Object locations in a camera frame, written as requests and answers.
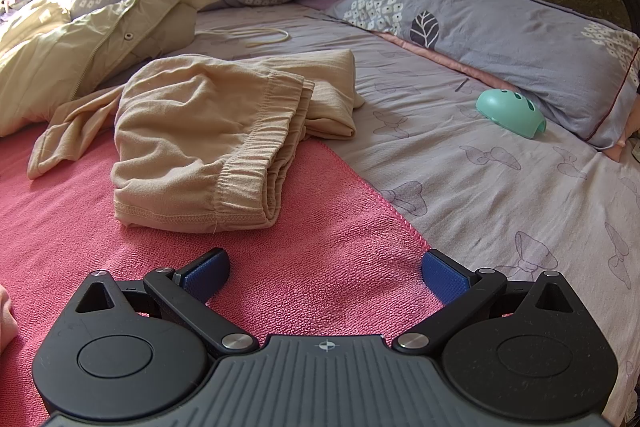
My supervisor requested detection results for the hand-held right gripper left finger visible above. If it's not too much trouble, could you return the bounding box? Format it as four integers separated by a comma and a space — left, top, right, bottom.
74, 248, 256, 355

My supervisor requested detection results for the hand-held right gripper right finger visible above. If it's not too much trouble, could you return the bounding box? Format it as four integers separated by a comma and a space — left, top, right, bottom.
392, 249, 576, 355

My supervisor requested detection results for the beige long-sleeve shirt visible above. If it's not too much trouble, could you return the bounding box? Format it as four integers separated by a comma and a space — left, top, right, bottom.
27, 48, 367, 181

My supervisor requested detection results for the pink towel blanket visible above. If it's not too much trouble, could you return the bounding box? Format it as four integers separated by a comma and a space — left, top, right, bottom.
0, 122, 446, 408

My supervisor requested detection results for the teal plastic shell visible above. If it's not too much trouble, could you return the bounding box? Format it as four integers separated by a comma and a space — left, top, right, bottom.
475, 88, 548, 140

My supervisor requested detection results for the grey leaf-print pillow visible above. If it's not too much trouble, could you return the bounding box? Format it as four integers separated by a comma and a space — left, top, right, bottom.
322, 0, 640, 152

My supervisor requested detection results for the khaki jacket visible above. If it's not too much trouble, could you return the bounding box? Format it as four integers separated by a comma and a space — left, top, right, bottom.
0, 0, 224, 138

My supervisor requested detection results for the white cord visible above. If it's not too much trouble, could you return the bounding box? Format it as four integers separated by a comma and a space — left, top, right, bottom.
214, 26, 292, 48

